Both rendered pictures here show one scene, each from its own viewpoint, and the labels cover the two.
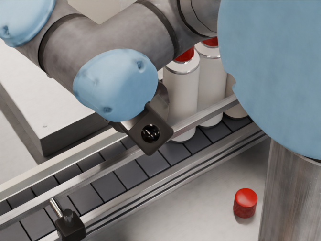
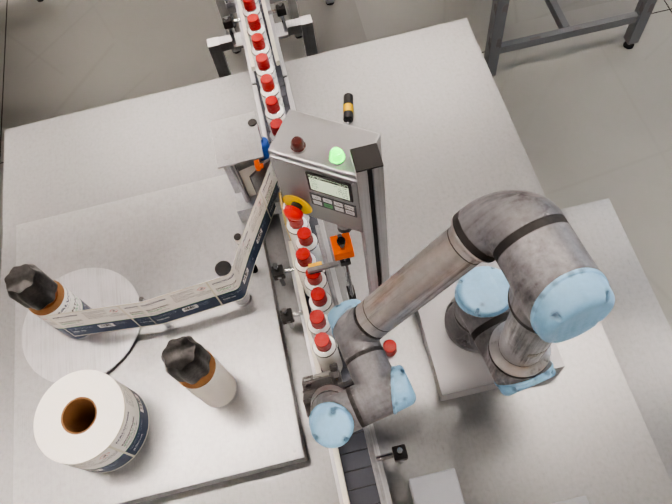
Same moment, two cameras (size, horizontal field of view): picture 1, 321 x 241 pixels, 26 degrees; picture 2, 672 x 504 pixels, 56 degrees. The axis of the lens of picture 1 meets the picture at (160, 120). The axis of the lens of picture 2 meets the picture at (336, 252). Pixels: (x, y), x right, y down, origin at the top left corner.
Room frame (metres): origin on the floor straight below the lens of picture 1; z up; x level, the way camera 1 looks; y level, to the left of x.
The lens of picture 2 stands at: (0.37, 0.30, 2.33)
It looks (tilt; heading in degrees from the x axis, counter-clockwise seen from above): 63 degrees down; 302
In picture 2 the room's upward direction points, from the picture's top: 13 degrees counter-clockwise
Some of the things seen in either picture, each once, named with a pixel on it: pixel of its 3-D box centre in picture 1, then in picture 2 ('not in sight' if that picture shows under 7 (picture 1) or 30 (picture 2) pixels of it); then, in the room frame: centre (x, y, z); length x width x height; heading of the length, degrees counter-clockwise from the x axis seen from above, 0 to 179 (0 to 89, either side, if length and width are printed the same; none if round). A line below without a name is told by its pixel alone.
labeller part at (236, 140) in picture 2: not in sight; (236, 139); (1.02, -0.40, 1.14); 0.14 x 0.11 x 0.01; 124
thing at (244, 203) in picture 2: not in sight; (250, 169); (1.01, -0.41, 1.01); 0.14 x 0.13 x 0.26; 124
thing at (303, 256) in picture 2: not in sight; (309, 272); (0.77, -0.20, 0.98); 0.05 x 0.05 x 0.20
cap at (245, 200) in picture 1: (245, 202); (389, 347); (0.55, -0.13, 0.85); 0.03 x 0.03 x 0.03
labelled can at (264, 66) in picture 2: not in sight; (268, 83); (1.10, -0.70, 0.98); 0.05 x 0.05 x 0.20
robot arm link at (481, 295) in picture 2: not in sight; (484, 301); (0.37, -0.23, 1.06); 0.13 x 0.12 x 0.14; 133
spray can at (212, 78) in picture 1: (209, 71); (322, 332); (0.69, -0.07, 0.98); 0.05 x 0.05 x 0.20
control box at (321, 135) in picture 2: not in sight; (328, 174); (0.69, -0.24, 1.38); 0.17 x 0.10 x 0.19; 179
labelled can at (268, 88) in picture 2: not in sight; (273, 103); (1.06, -0.64, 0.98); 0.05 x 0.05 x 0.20
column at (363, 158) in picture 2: not in sight; (375, 250); (0.61, -0.22, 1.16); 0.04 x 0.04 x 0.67; 34
